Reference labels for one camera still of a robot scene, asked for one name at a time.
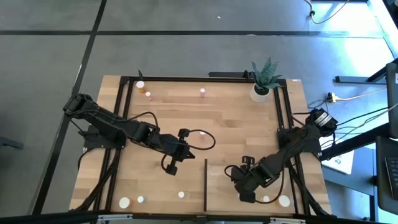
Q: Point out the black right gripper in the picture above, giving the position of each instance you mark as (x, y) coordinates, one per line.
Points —
(247, 179)

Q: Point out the black laptop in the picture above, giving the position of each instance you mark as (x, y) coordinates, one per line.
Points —
(391, 174)

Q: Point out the black antenna spike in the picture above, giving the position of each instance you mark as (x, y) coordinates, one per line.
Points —
(140, 75)

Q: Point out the large white cap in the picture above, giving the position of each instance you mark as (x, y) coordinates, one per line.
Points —
(124, 202)

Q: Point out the large orange pill bottle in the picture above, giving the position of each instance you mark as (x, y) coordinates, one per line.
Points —
(284, 200)
(140, 84)

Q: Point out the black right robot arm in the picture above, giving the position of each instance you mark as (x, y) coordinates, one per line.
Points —
(292, 146)

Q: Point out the yellow power plug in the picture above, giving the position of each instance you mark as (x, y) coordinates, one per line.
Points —
(332, 97)

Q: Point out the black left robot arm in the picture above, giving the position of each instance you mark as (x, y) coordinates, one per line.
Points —
(109, 123)

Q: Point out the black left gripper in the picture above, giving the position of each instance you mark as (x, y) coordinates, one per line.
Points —
(177, 149)

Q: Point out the black monitor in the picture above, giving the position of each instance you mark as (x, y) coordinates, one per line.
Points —
(392, 102)

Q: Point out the aluminium frame bar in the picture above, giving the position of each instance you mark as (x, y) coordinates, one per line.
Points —
(115, 217)

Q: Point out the wooden shelf with black frame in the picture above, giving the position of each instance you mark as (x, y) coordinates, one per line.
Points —
(217, 193)

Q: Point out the green plant in white pot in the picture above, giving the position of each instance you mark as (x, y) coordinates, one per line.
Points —
(257, 97)

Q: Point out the white sheet with blue logo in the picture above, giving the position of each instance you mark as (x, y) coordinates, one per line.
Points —
(342, 161)

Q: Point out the black bar behind table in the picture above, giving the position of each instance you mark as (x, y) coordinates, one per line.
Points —
(227, 74)

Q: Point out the small pink pill bottle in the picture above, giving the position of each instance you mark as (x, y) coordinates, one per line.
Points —
(202, 91)
(148, 94)
(202, 134)

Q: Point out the black desk leg bar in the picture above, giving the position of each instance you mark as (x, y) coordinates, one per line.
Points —
(357, 141)
(351, 79)

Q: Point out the small yellow pill bottle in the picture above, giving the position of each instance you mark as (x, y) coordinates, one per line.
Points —
(181, 194)
(265, 198)

